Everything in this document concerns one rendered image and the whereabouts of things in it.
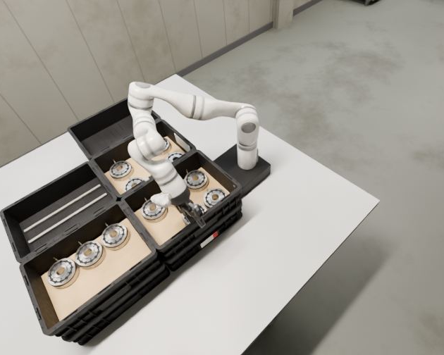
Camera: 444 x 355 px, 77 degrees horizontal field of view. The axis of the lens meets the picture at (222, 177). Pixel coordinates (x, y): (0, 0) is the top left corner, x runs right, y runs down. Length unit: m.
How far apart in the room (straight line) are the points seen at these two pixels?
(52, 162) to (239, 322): 1.35
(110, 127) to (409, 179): 2.17
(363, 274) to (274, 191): 0.92
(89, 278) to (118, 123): 0.88
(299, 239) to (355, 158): 1.44
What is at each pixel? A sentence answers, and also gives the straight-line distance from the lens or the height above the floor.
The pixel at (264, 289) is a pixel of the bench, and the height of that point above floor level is 0.70.
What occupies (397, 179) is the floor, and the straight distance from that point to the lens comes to 2.55.
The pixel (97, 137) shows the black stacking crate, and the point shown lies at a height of 0.83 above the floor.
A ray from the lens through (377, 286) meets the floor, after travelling 2.06.
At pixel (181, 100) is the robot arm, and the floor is 1.21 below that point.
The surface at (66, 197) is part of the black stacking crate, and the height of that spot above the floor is 0.83.
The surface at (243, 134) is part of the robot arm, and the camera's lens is 1.17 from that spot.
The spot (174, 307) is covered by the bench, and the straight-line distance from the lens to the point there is 1.19.
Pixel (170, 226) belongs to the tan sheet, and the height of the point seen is 0.83.
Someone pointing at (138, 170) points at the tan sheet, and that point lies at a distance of 1.40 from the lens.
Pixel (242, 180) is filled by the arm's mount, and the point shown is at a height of 0.77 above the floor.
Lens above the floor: 1.82
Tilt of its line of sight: 51 degrees down
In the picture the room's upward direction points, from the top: 8 degrees counter-clockwise
